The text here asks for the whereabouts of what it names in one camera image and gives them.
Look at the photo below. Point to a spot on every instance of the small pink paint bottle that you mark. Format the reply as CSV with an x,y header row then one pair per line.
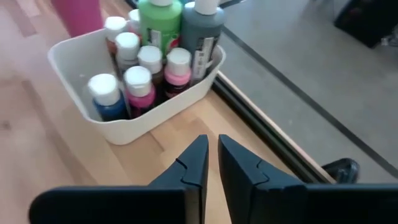
x,y
178,77

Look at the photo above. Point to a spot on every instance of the white plastic bin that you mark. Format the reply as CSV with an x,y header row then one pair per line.
x,y
77,62

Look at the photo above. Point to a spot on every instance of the small blue paint bottle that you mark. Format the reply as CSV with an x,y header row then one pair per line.
x,y
109,109

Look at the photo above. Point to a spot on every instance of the large dark grey paint bottle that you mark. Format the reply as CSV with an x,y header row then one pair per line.
x,y
202,28

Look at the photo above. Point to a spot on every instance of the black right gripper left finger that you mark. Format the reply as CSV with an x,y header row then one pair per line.
x,y
155,205

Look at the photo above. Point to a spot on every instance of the small crimson paint bottle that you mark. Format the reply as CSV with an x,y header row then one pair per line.
x,y
140,99

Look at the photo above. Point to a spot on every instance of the large green paint bottle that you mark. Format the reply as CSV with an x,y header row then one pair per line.
x,y
160,21

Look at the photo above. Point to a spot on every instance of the black floor equipment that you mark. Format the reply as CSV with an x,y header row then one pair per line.
x,y
367,21

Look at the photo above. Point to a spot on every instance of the small dark brown paint bottle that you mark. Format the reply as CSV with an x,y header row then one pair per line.
x,y
150,57

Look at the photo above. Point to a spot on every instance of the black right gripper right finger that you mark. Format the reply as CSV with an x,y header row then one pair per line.
x,y
280,205

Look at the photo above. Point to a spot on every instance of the maroon plastic cup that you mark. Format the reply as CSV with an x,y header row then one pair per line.
x,y
79,15

